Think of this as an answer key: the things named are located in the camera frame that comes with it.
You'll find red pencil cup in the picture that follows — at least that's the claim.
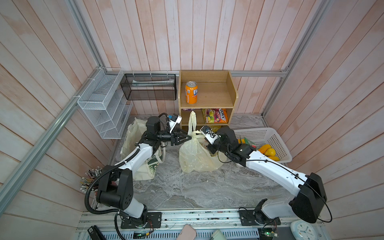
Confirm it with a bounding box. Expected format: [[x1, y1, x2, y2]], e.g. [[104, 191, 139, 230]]
[[80, 167, 102, 193]]

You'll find black mesh basket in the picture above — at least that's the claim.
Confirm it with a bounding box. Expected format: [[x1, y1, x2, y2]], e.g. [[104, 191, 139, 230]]
[[120, 73, 177, 101]]

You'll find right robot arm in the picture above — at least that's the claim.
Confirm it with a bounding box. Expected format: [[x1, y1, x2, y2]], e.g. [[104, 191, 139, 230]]
[[201, 126, 327, 225]]

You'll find colourful candy packet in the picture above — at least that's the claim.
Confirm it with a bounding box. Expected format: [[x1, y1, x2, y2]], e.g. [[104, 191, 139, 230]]
[[203, 109, 220, 124]]

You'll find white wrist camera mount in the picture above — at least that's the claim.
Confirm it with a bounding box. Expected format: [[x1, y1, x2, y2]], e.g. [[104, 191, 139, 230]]
[[200, 126, 220, 145]]

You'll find cream canvas tote bag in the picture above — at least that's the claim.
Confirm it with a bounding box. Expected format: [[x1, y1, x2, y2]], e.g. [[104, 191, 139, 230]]
[[121, 119, 166, 181]]

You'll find orange Fanta can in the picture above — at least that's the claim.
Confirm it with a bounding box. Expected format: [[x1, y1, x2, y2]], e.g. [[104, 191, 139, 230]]
[[185, 81, 198, 105]]

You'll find white wire mesh rack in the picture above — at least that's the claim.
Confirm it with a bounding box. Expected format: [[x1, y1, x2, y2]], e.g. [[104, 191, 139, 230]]
[[78, 68, 133, 140]]

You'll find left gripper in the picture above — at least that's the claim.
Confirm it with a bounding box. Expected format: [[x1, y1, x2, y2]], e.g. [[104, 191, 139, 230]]
[[156, 127, 191, 146]]

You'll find white plastic fruit basket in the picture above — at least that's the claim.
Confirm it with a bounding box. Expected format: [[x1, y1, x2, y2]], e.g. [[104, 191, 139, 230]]
[[234, 128, 293, 164]]

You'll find orange snack packet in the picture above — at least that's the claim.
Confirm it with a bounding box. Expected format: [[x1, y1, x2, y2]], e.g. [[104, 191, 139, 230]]
[[215, 109, 229, 124]]

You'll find yellow lemon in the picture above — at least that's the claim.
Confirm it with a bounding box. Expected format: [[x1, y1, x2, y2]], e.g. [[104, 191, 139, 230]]
[[264, 148, 276, 157]]

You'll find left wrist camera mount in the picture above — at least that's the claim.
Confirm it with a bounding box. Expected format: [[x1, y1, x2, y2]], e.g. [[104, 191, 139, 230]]
[[167, 114, 182, 133]]

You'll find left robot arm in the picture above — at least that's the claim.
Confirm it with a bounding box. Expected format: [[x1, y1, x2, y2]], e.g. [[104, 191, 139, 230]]
[[85, 114, 191, 228]]

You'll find wooden two-tier shelf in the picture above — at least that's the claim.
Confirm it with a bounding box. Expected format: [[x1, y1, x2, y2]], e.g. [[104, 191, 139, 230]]
[[178, 70, 239, 130]]

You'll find orange print plastic bag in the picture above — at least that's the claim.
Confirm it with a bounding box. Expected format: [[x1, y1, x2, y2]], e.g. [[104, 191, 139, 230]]
[[179, 111, 227, 173]]

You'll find pink phone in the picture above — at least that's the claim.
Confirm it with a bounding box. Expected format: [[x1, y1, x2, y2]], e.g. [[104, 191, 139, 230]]
[[177, 225, 197, 240]]

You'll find white analog clock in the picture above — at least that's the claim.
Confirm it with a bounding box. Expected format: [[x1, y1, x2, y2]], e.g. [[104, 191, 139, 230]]
[[290, 220, 318, 240]]

